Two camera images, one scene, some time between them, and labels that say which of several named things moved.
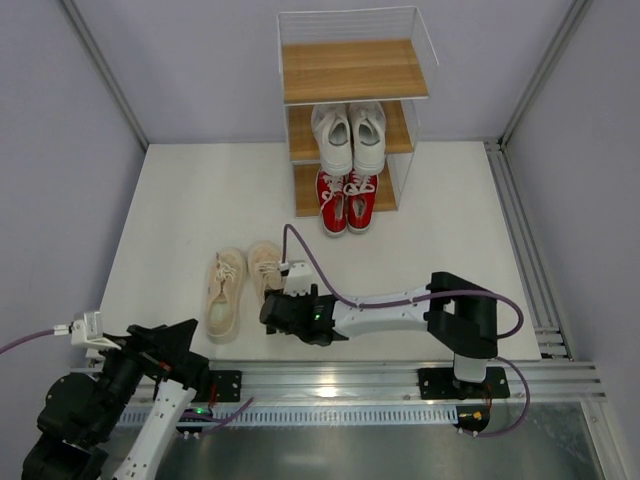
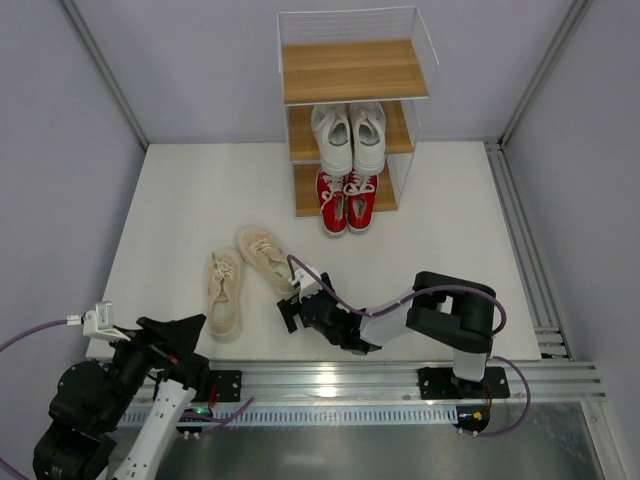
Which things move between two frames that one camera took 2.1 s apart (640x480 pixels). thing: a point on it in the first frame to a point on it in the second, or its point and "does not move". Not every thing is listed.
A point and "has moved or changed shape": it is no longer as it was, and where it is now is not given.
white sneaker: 369,136 does not move
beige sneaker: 264,264 has moved or changed shape
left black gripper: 151,347 does not move
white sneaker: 331,126 does not move
